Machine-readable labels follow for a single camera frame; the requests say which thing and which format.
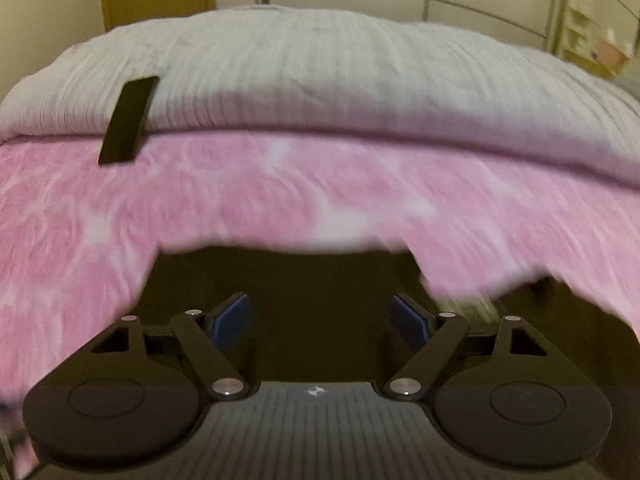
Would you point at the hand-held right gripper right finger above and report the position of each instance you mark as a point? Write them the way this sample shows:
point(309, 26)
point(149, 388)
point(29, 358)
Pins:
point(407, 322)

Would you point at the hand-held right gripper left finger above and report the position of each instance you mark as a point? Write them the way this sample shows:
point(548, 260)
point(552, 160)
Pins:
point(232, 322)

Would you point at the dark brown garment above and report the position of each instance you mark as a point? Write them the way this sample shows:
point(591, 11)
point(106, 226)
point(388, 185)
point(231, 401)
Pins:
point(310, 300)

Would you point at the pink floral blanket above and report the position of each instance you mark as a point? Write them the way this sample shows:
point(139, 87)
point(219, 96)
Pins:
point(100, 220)

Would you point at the black smartphone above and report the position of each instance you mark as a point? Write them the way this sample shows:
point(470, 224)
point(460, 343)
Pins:
point(127, 122)

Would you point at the white ribbed quilt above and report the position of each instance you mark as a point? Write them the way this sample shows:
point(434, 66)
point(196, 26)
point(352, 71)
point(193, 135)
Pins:
point(325, 70)

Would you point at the cluttered shelf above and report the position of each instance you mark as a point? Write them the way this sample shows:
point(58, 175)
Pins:
point(600, 35)

